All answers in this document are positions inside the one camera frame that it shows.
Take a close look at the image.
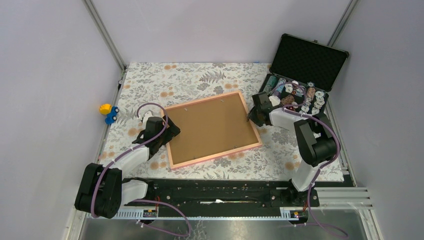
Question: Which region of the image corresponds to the brown cardboard backing board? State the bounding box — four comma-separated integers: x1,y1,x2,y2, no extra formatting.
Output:
164,94,260,166

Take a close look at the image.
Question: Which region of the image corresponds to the pink wooden picture frame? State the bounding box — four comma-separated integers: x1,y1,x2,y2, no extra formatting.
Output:
160,90,263,170

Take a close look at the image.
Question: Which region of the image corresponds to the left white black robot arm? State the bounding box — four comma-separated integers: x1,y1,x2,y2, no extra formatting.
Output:
74,116,181,219

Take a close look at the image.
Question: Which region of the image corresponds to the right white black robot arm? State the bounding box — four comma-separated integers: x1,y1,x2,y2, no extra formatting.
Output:
247,92,341,206

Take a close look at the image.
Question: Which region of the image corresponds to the brown poker chip stack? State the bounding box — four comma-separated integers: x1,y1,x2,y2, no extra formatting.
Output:
280,95,295,106

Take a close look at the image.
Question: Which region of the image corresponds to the green poker chip stack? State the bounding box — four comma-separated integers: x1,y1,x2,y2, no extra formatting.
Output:
263,75,278,94

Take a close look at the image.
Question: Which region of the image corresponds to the floral patterned table mat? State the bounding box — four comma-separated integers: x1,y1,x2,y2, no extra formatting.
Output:
95,61,346,182

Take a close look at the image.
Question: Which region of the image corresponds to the yellow and blue toy car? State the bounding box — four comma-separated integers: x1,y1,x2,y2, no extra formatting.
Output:
98,103,120,125

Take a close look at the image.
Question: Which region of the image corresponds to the pink poker chip stack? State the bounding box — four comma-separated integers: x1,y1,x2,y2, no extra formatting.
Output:
305,87,316,103

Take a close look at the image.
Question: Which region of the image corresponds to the black poker chip case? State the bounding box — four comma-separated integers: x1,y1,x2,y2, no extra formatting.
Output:
259,33,350,115

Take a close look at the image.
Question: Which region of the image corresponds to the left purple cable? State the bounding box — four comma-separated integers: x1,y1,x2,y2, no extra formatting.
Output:
90,102,193,238

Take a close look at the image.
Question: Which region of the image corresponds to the purple cable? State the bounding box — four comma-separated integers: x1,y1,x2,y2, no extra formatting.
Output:
90,102,193,238
269,81,349,239

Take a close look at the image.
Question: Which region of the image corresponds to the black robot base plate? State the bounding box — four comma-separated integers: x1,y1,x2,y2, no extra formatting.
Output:
91,177,355,219

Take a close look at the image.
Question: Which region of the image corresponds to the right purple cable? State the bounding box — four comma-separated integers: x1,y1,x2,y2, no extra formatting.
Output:
269,81,349,239

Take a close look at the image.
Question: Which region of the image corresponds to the white slotted cable duct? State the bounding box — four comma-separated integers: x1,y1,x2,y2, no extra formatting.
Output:
113,208,158,220

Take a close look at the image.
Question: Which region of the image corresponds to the left aluminium corner post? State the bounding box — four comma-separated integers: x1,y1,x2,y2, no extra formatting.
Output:
82,0,127,72

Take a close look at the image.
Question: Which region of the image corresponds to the aluminium corner post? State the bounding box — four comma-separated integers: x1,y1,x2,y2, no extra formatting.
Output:
82,0,127,72
327,0,360,48

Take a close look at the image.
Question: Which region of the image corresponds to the right aluminium corner post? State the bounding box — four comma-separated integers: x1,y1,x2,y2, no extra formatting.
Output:
327,0,360,48

